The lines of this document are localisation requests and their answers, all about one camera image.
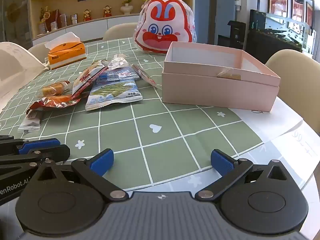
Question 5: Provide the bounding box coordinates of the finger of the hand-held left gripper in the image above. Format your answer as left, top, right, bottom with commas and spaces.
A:
0, 144, 71, 178
0, 135, 61, 156

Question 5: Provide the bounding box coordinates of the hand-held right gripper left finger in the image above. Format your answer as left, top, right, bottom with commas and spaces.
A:
32, 148, 129, 202

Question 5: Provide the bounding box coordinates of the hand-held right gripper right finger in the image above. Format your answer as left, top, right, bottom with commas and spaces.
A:
194, 149, 289, 202

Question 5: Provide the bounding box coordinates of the red orange snack packet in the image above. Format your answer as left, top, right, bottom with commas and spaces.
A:
26, 95, 82, 117

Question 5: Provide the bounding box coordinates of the small golden bread packet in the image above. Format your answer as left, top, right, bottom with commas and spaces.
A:
39, 80, 73, 97

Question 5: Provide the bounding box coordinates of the green white seaweed snack packet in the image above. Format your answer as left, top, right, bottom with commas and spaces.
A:
85, 82, 143, 112

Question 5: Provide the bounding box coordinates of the pink cardboard box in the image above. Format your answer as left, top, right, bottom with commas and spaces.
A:
161, 42, 281, 112

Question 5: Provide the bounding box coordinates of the red white snack packet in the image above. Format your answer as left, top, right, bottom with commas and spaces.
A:
71, 60, 109, 99

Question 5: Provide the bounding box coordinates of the blue snack packet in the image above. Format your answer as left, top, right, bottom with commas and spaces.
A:
96, 66, 140, 84

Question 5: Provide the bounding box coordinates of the tan pastry packet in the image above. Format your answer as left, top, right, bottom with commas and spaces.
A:
217, 68, 242, 80

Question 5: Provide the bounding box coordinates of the green checkered tablecloth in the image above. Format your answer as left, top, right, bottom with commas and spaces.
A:
0, 37, 266, 193

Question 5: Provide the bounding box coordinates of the white paper sheet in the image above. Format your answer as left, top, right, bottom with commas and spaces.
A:
160, 106, 313, 195

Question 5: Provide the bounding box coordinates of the white chair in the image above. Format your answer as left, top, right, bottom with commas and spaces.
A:
0, 41, 48, 110

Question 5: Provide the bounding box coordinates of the beige chair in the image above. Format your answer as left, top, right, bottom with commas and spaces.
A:
264, 49, 320, 110
27, 41, 50, 64
102, 22, 139, 42

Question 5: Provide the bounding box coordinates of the orange tissue box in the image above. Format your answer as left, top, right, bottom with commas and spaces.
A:
44, 32, 87, 70

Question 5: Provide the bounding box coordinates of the tall black floor appliance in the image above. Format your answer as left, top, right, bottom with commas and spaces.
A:
217, 20, 247, 50

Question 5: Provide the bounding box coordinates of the gold red trophy ornament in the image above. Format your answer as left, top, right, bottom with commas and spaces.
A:
39, 6, 59, 34

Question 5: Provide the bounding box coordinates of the black framed fish tank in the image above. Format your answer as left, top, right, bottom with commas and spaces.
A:
246, 0, 317, 58

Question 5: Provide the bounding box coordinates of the rabbit face plush bag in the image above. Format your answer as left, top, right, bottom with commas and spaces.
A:
134, 0, 197, 54

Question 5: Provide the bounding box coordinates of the white vase with plant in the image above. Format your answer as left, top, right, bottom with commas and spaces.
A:
120, 0, 133, 15

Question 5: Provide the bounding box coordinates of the wooden wall shelf unit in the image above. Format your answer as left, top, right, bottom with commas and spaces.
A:
29, 0, 195, 40

